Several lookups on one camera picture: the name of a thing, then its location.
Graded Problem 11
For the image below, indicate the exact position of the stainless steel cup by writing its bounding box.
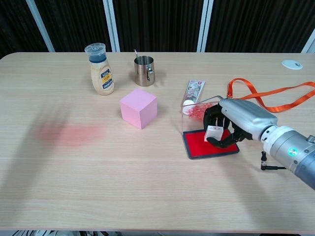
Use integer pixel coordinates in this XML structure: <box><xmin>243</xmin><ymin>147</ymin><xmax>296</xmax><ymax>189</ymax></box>
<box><xmin>133</xmin><ymin>56</ymin><xmax>156</xmax><ymax>87</ymax></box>

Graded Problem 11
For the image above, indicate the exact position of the white desk cable grommet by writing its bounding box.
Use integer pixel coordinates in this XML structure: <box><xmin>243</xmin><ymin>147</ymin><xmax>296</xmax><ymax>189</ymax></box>
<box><xmin>281</xmin><ymin>59</ymin><xmax>304</xmax><ymax>70</ymax></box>

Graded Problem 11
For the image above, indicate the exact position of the red ink pad clear lid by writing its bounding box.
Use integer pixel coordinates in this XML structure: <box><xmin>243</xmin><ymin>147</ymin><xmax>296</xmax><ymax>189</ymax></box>
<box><xmin>181</xmin><ymin>95</ymin><xmax>240</xmax><ymax>160</ymax></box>

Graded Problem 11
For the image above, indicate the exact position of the beige sauce bottle clear cap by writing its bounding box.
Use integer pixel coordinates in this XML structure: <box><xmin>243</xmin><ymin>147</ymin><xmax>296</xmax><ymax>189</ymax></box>
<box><xmin>84</xmin><ymin>43</ymin><xmax>116</xmax><ymax>96</ymax></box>

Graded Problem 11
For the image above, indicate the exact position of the small red white stamp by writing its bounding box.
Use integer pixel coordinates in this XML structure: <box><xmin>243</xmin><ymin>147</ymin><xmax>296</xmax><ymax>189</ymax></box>
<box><xmin>204</xmin><ymin>125</ymin><xmax>224</xmax><ymax>143</ymax></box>

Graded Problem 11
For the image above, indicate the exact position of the white partition frame post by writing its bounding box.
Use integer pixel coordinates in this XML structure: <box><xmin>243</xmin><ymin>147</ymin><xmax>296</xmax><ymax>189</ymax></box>
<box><xmin>300</xmin><ymin>31</ymin><xmax>315</xmax><ymax>54</ymax></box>
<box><xmin>102</xmin><ymin>0</ymin><xmax>121</xmax><ymax>53</ymax></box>
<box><xmin>25</xmin><ymin>0</ymin><xmax>55</xmax><ymax>53</ymax></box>
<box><xmin>196</xmin><ymin>0</ymin><xmax>214</xmax><ymax>53</ymax></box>

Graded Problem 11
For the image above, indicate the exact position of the orange lanyard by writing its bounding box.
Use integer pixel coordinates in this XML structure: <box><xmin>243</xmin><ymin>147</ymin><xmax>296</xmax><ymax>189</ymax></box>
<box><xmin>226</xmin><ymin>78</ymin><xmax>315</xmax><ymax>114</ymax></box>

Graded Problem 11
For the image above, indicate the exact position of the pink foam cube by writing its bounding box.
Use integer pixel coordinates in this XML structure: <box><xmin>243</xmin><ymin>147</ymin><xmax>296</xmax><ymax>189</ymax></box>
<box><xmin>120</xmin><ymin>88</ymin><xmax>158</xmax><ymax>130</ymax></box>

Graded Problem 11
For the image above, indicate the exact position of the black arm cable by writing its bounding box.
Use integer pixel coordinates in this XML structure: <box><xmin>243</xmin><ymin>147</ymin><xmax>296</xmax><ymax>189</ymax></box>
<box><xmin>260</xmin><ymin>150</ymin><xmax>287</xmax><ymax>172</ymax></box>

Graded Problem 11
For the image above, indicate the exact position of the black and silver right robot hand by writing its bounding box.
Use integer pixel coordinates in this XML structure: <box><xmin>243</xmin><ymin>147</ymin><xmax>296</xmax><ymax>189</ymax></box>
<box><xmin>203</xmin><ymin>98</ymin><xmax>279</xmax><ymax>149</ymax></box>

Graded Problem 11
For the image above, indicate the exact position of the printed toothpaste tube white cap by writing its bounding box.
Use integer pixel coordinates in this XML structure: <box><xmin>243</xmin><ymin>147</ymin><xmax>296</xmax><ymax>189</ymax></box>
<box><xmin>181</xmin><ymin>79</ymin><xmax>206</xmax><ymax>109</ymax></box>

